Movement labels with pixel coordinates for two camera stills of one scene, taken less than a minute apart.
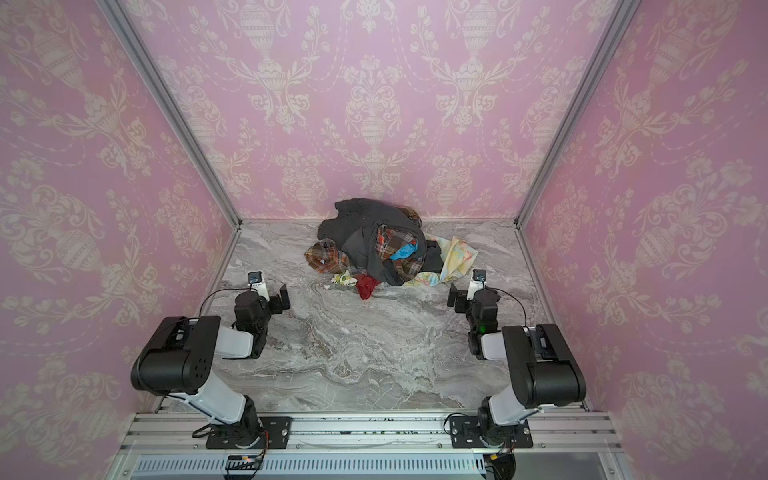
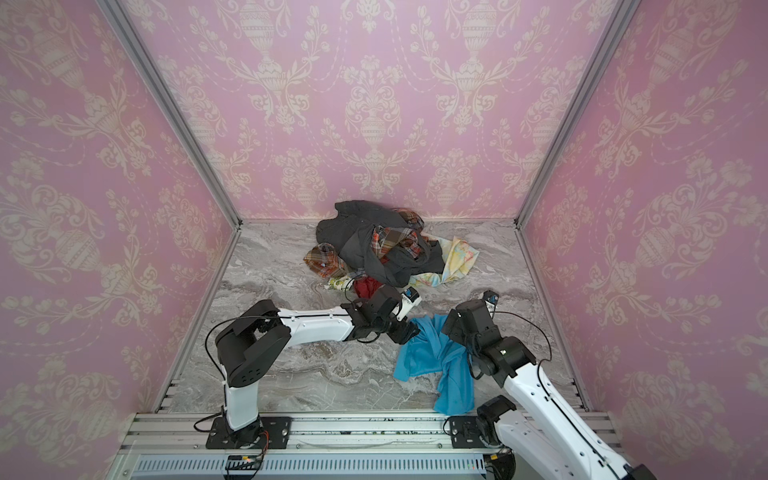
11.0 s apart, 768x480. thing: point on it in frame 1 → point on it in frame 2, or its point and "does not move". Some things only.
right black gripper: (459, 300) → (462, 324)
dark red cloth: (365, 285) does not move
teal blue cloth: (404, 252) → (430, 349)
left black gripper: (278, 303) → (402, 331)
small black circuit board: (242, 462) does not move
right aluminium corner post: (606, 45) does not move
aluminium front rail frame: (375, 445) does not move
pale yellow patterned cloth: (457, 255) does not move
